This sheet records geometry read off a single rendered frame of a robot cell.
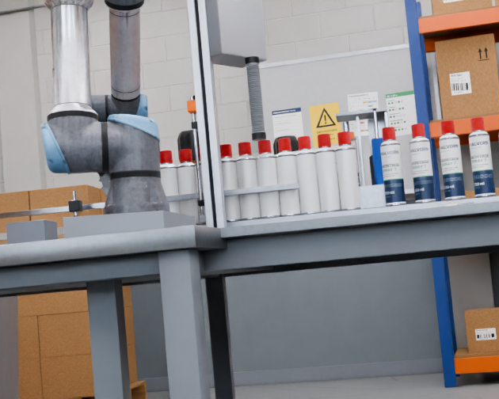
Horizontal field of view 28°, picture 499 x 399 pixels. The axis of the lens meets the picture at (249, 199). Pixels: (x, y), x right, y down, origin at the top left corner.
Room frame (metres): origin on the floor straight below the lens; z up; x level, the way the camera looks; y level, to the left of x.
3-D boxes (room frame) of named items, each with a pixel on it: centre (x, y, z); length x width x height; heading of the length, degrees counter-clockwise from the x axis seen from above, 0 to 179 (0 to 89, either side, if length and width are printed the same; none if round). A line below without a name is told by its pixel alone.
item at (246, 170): (2.58, 0.00, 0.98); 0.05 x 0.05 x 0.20
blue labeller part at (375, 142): (2.59, -0.35, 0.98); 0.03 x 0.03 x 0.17
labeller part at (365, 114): (2.64, -0.32, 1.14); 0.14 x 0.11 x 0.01; 83
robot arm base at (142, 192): (2.27, 0.26, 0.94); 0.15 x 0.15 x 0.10
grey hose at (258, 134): (2.48, -0.04, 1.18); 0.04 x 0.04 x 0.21
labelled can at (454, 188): (2.52, -0.52, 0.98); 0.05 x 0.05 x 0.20
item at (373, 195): (2.64, -0.32, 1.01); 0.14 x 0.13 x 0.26; 83
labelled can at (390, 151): (2.54, -0.37, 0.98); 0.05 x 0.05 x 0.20
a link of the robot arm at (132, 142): (2.27, 0.26, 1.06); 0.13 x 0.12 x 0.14; 99
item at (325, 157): (2.56, -0.21, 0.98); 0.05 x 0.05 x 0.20
